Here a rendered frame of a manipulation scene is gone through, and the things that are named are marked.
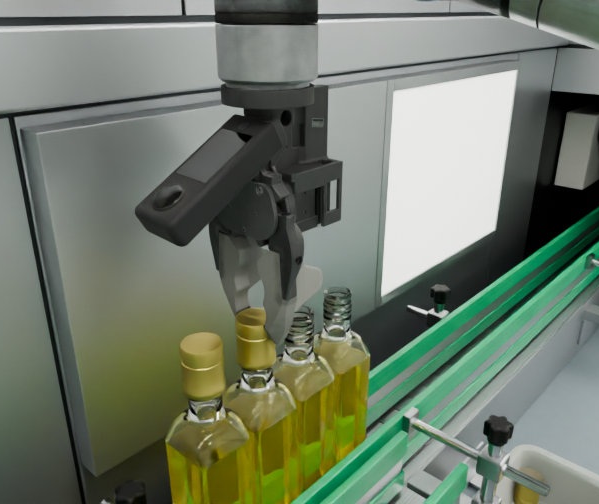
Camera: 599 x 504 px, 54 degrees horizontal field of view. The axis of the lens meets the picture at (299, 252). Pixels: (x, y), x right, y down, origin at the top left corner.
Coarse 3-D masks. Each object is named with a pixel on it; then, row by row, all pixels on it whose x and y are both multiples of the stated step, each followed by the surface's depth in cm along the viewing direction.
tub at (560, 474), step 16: (528, 448) 81; (512, 464) 79; (528, 464) 82; (544, 464) 80; (560, 464) 79; (512, 480) 80; (544, 480) 81; (560, 480) 79; (576, 480) 78; (592, 480) 76; (512, 496) 81; (560, 496) 80; (576, 496) 78; (592, 496) 77
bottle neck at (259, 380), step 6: (246, 372) 51; (252, 372) 51; (258, 372) 51; (264, 372) 51; (270, 372) 52; (246, 378) 51; (252, 378) 51; (258, 378) 51; (264, 378) 51; (270, 378) 52; (246, 384) 52; (252, 384) 51; (258, 384) 51; (264, 384) 52; (270, 384) 52; (252, 390) 52; (258, 390) 52
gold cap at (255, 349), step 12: (240, 312) 51; (252, 312) 51; (264, 312) 51; (240, 324) 49; (252, 324) 49; (264, 324) 49; (240, 336) 50; (252, 336) 49; (264, 336) 49; (240, 348) 50; (252, 348) 50; (264, 348) 50; (240, 360) 51; (252, 360) 50; (264, 360) 50
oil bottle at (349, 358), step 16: (320, 336) 61; (352, 336) 61; (320, 352) 60; (336, 352) 59; (352, 352) 60; (368, 352) 62; (336, 368) 59; (352, 368) 60; (368, 368) 62; (336, 384) 59; (352, 384) 61; (368, 384) 63; (336, 400) 60; (352, 400) 62; (336, 416) 61; (352, 416) 62; (336, 432) 61; (352, 432) 63; (336, 448) 62; (352, 448) 64
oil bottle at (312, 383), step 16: (288, 368) 56; (304, 368) 56; (320, 368) 56; (288, 384) 55; (304, 384) 55; (320, 384) 56; (304, 400) 55; (320, 400) 57; (304, 416) 56; (320, 416) 58; (304, 432) 56; (320, 432) 58; (304, 448) 57; (320, 448) 59; (304, 464) 58; (320, 464) 60; (304, 480) 59
